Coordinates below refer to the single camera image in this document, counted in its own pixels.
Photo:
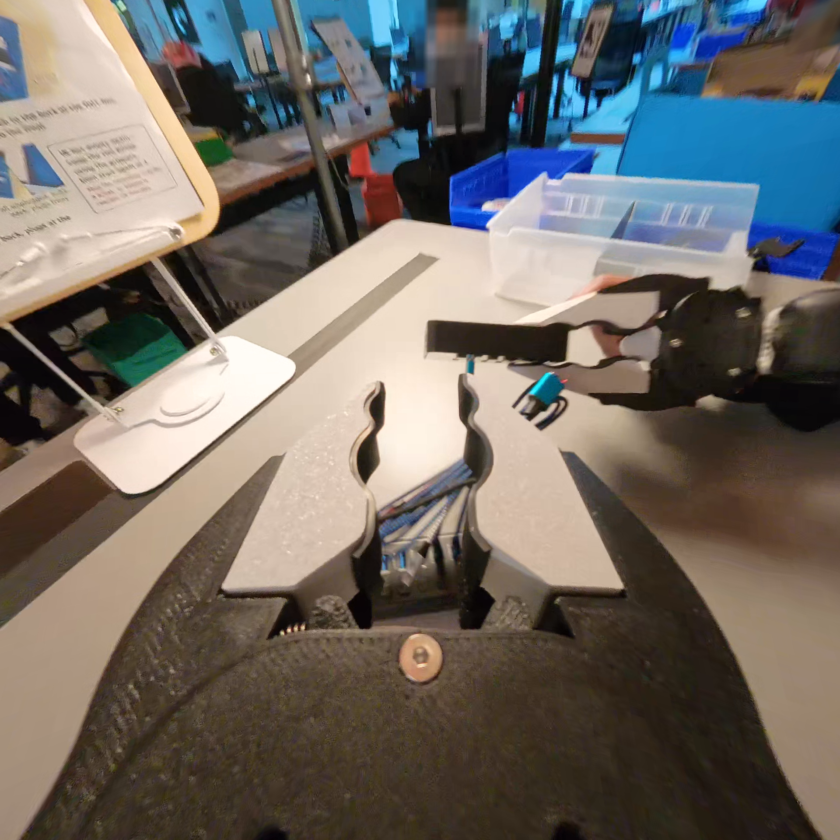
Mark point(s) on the person's right hand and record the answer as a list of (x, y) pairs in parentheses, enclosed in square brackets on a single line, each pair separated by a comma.
[(607, 283)]

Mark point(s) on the grey metal pole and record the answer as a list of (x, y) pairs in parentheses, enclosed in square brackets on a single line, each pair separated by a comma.
[(308, 98)]

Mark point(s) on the wooden table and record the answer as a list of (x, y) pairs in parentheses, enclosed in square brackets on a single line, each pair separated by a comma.
[(275, 164)]

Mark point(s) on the green bin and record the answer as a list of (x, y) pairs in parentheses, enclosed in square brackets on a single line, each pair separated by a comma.
[(131, 348)]

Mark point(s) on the document stand with instruction sheet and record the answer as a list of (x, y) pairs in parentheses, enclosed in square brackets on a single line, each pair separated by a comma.
[(98, 164)]

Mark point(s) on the large blue plastic crate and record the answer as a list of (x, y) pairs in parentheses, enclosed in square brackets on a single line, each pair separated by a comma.
[(722, 157)]

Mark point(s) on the black long USB hub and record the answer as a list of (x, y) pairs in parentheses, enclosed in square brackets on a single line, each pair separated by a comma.
[(492, 341)]

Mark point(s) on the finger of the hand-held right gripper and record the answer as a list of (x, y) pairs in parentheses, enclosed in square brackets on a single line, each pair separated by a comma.
[(590, 308), (623, 374)]

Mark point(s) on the green box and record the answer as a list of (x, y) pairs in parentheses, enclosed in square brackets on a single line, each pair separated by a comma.
[(213, 148)]

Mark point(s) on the black bin divider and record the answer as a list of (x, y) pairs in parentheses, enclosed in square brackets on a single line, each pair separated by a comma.
[(623, 226)]

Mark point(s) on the instruction poster board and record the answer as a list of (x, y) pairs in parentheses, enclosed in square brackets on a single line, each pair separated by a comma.
[(348, 52)]

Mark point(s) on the clear plastic bin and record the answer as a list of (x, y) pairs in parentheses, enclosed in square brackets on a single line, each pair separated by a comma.
[(558, 262)]

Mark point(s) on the orange traffic cone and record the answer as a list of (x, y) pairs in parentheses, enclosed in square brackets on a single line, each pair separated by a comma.
[(359, 161)]

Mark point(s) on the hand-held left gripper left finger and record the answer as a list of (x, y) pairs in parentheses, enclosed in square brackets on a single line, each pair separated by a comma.
[(302, 518)]

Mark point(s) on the blue plastic bin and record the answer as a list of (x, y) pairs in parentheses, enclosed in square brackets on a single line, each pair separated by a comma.
[(512, 184), (794, 259)]

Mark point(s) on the black framed tag board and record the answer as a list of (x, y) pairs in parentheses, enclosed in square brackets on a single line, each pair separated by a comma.
[(590, 39)]

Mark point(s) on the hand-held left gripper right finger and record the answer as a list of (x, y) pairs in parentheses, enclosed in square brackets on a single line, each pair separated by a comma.
[(544, 518)]

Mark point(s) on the black pole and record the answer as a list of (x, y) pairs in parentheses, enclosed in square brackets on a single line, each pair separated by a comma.
[(548, 65)]

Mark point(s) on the black plastic clip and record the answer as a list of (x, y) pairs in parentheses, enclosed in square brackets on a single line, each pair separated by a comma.
[(778, 248)]

